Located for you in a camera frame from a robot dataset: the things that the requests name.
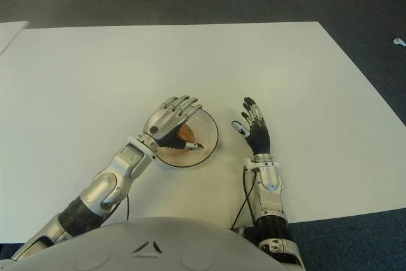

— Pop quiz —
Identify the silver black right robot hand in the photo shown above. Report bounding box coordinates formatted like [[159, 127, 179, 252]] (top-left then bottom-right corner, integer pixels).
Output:
[[231, 96, 273, 155]]

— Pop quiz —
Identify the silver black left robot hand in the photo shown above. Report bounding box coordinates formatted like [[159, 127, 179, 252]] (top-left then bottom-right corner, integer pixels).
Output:
[[141, 95, 206, 151]]

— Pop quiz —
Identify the red yellow apple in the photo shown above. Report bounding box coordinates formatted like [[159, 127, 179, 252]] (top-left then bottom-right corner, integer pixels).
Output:
[[177, 124, 196, 145]]

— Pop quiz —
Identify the white plate with black rim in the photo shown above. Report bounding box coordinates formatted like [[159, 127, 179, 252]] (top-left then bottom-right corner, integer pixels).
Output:
[[155, 105, 220, 169]]

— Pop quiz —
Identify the grey robot torso shell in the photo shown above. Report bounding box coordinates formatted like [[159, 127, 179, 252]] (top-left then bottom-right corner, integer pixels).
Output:
[[0, 216, 288, 271]]

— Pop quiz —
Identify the white side table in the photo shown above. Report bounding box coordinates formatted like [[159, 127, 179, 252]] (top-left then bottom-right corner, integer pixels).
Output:
[[0, 20, 30, 56]]

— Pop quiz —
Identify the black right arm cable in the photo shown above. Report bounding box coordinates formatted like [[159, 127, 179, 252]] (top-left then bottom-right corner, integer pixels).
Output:
[[230, 168, 258, 231]]

